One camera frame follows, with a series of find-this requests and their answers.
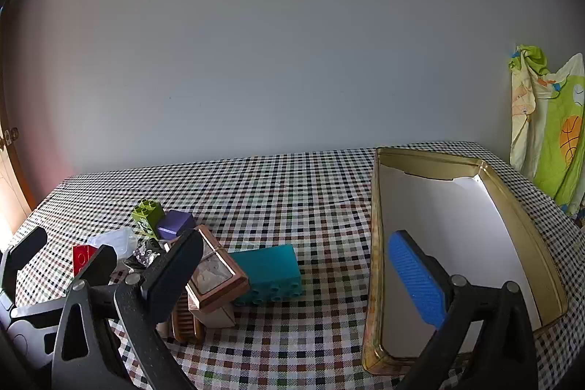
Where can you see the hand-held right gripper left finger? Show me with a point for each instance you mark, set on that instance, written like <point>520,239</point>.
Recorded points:
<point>173,275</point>

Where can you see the wooden comb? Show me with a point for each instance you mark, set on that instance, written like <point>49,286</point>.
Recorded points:
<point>185,323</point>

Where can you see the rose gold framed palette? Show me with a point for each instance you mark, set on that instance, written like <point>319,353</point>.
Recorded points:
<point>219,280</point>

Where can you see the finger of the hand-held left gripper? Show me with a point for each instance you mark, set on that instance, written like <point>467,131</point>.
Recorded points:
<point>23,257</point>
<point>99,265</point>

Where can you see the checkered tablecloth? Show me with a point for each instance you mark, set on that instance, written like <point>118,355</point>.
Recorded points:
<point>297,198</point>

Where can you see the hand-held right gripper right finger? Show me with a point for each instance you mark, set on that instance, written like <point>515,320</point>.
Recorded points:
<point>416,280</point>

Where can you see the clear plastic box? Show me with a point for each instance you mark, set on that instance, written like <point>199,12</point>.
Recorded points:
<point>112,241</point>

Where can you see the teal building block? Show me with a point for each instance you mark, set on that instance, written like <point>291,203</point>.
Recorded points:
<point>267,269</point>

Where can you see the gold tin box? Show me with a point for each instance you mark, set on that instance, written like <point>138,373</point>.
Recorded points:
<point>457,212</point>

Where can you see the white box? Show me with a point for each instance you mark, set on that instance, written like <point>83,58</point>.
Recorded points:
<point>217,317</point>

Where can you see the red building block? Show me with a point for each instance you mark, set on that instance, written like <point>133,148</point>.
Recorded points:
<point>82,257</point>

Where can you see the wooden door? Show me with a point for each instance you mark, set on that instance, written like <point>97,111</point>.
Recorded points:
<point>9,170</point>

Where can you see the green yellow printed cloth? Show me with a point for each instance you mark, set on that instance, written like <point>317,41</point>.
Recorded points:
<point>553,134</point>

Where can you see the green building block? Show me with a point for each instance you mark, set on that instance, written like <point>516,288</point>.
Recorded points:
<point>148,214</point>

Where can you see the purple block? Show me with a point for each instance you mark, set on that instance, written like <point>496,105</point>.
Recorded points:
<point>176,222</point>

